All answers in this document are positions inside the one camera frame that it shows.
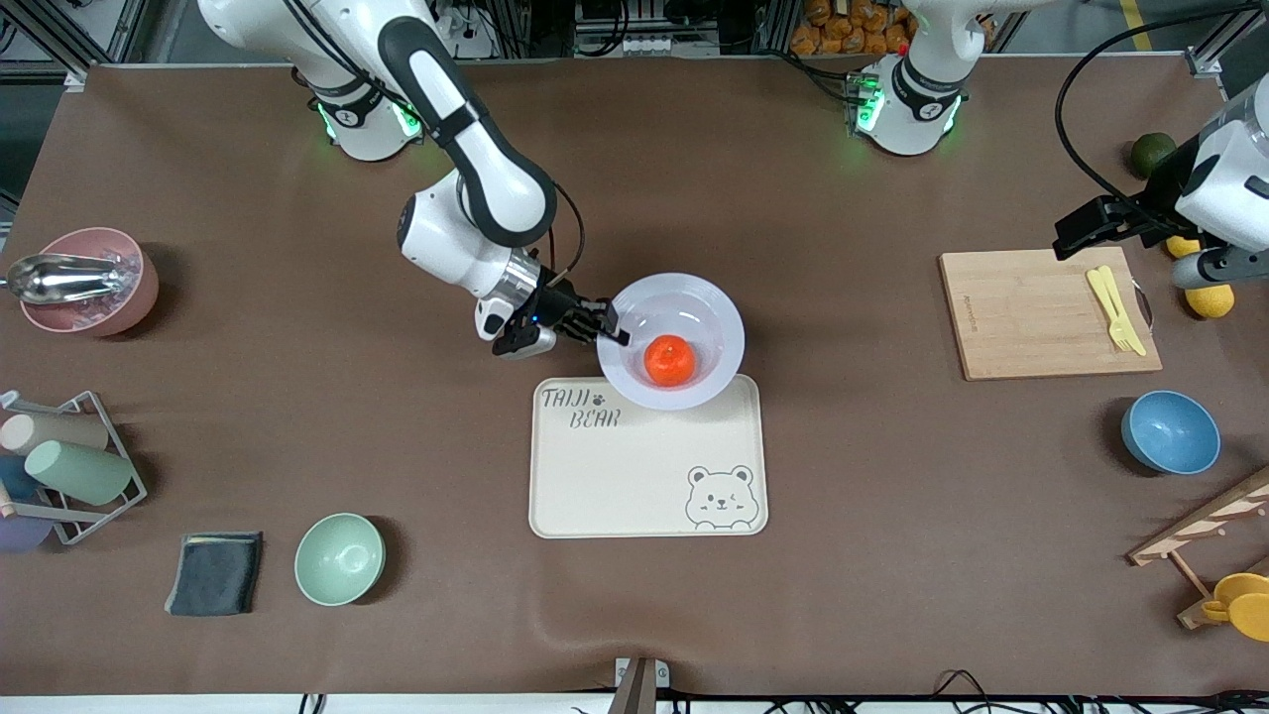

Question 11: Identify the grey wire cup rack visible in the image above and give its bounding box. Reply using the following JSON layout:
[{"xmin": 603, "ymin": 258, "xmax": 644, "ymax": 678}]
[{"xmin": 0, "ymin": 390, "xmax": 150, "ymax": 546}]

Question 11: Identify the yellow plastic fork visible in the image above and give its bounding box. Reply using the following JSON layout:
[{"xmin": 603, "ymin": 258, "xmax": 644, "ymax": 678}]
[{"xmin": 1087, "ymin": 269, "xmax": 1132, "ymax": 351}]

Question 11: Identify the mint green cup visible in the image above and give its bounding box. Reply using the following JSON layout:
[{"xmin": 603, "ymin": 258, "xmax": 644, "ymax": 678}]
[{"xmin": 25, "ymin": 439, "xmax": 135, "ymax": 507}]

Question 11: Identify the white power strip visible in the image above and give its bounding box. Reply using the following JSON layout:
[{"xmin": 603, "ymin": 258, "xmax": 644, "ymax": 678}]
[{"xmin": 426, "ymin": 0, "xmax": 497, "ymax": 60}]

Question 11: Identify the pile of bread rolls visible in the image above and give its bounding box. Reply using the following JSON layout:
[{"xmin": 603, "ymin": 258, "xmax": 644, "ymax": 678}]
[{"xmin": 790, "ymin": 0, "xmax": 918, "ymax": 58}]

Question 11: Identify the shiny metal scoop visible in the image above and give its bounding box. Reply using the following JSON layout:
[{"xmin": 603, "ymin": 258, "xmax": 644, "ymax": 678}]
[{"xmin": 5, "ymin": 253, "xmax": 135, "ymax": 304}]

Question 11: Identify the blue bowl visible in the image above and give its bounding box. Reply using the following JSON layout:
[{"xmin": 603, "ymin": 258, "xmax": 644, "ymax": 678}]
[{"xmin": 1121, "ymin": 390, "xmax": 1221, "ymax": 476}]

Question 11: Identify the orange fruit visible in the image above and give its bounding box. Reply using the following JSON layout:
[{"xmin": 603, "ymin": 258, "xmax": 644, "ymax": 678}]
[{"xmin": 643, "ymin": 335, "xmax": 695, "ymax": 389}]

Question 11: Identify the blue cup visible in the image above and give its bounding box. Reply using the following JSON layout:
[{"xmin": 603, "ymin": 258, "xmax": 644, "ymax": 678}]
[{"xmin": 0, "ymin": 456, "xmax": 46, "ymax": 502}]

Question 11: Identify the mint green bowl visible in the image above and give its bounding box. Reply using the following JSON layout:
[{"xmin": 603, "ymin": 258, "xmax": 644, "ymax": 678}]
[{"xmin": 293, "ymin": 512, "xmax": 386, "ymax": 607}]

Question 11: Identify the bamboo cutting board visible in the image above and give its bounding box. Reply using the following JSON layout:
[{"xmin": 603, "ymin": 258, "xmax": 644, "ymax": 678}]
[{"xmin": 939, "ymin": 246, "xmax": 1163, "ymax": 382}]

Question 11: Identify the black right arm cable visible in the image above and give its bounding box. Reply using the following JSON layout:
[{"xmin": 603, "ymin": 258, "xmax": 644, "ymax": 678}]
[{"xmin": 283, "ymin": 0, "xmax": 586, "ymax": 289}]

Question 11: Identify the beige cup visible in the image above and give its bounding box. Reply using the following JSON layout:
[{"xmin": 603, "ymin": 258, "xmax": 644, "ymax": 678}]
[{"xmin": 0, "ymin": 412, "xmax": 110, "ymax": 455}]

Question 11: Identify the cream bear print tray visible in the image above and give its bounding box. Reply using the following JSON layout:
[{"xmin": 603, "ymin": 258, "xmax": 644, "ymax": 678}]
[{"xmin": 528, "ymin": 375, "xmax": 769, "ymax": 538}]

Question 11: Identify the purple cup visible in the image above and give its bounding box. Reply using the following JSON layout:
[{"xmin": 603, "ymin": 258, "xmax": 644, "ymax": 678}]
[{"xmin": 0, "ymin": 514, "xmax": 56, "ymax": 553}]

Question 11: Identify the pink bowl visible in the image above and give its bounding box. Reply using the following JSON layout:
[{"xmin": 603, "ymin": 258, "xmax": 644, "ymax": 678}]
[{"xmin": 20, "ymin": 228, "xmax": 160, "ymax": 338}]

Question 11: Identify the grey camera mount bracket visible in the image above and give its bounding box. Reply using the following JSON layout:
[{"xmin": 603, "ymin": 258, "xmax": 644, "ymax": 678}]
[{"xmin": 607, "ymin": 656, "xmax": 671, "ymax": 714}]

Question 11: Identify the green lime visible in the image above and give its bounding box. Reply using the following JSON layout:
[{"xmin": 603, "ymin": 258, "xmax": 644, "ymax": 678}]
[{"xmin": 1131, "ymin": 132, "xmax": 1179, "ymax": 179}]

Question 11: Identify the wooden peg drying rack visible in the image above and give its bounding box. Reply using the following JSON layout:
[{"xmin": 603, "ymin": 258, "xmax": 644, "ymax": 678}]
[{"xmin": 1128, "ymin": 466, "xmax": 1269, "ymax": 631}]

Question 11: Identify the dark grey folded cloth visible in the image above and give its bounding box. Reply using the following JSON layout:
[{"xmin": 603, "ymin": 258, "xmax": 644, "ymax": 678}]
[{"xmin": 165, "ymin": 532, "xmax": 265, "ymax": 618}]

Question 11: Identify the lavender round plate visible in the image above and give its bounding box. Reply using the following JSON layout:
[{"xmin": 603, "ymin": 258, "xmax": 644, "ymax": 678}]
[{"xmin": 596, "ymin": 273, "xmax": 747, "ymax": 412}]

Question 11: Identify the aluminium frame profile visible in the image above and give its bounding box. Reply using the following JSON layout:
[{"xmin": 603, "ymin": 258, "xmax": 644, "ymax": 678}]
[
  {"xmin": 0, "ymin": 0, "xmax": 150, "ymax": 92},
  {"xmin": 1185, "ymin": 0, "xmax": 1269, "ymax": 80}
]

